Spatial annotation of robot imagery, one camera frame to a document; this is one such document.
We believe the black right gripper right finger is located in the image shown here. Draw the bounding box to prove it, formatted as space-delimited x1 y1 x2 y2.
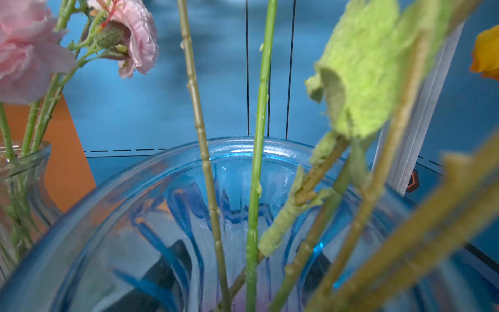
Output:
302 253 331 296

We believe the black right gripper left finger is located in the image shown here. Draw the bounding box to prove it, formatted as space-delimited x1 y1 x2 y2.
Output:
105 256 187 311

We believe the blue purple glass vase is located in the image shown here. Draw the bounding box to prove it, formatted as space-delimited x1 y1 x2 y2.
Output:
1 137 495 311

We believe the clear glass vase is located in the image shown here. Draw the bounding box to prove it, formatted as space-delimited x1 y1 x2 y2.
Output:
1 141 62 285

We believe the yellow orange poppy stem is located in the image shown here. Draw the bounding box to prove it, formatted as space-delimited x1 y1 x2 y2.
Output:
228 1 478 311

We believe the pink carnation flower stem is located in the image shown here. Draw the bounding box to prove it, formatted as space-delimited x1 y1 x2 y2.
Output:
1 1 159 157

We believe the aluminium corner post right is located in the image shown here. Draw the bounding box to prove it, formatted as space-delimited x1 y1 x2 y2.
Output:
385 22 465 196

